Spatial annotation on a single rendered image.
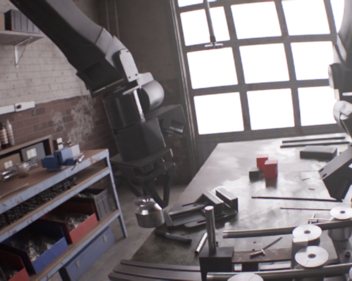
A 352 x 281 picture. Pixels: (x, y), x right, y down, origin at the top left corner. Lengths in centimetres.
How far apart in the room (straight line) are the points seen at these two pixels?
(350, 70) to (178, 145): 325
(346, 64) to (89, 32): 36
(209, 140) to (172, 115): 301
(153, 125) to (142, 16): 328
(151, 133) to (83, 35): 19
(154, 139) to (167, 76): 302
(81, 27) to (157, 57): 313
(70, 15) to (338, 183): 46
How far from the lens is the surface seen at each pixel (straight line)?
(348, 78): 39
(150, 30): 360
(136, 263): 53
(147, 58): 357
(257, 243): 51
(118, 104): 43
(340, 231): 50
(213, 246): 42
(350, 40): 36
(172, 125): 50
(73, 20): 40
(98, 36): 42
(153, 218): 49
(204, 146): 354
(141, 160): 44
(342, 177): 43
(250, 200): 80
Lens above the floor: 121
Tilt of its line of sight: 10 degrees down
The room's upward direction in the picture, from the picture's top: 8 degrees counter-clockwise
